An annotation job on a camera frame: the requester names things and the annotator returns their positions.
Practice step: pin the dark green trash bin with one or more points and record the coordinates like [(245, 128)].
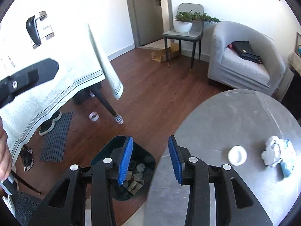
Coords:
[(135, 166)]

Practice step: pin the black chrome office chair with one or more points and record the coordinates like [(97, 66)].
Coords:
[(39, 29)]

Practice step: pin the potted green bonsai plant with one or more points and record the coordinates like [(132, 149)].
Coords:
[(183, 21)]

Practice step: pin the framed picture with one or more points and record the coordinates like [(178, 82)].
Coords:
[(297, 48)]

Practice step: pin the grey fabric armchair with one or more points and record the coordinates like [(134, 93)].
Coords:
[(229, 69)]

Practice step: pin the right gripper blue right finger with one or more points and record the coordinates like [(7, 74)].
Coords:
[(176, 158)]

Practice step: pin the blue white wet wipes pack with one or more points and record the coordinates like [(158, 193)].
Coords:
[(288, 158)]

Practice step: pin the person's left hand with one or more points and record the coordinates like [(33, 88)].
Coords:
[(5, 155)]

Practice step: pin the grey door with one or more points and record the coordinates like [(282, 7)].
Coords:
[(149, 22)]

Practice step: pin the white cardboard box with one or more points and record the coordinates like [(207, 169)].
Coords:
[(134, 187)]

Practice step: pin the white round plastic lid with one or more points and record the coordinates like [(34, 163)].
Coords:
[(237, 155)]

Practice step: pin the white tissue paper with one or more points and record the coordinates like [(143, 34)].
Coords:
[(274, 151)]

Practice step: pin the black dining table leg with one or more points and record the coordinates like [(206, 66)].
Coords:
[(106, 104)]

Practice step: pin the grey striped floor mat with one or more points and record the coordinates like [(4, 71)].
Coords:
[(55, 141)]

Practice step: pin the black white shoe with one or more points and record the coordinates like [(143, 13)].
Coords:
[(46, 127), (56, 116)]

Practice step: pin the grey dining chair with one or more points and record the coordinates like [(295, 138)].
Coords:
[(195, 35)]

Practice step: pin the clear tape roll on floor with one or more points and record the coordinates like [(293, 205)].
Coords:
[(94, 116)]

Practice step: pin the cardboard box on floor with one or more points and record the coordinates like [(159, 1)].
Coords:
[(160, 55)]

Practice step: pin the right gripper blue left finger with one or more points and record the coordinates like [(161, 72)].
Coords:
[(124, 160)]

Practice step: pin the black bag on armchair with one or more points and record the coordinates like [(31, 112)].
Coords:
[(244, 51)]

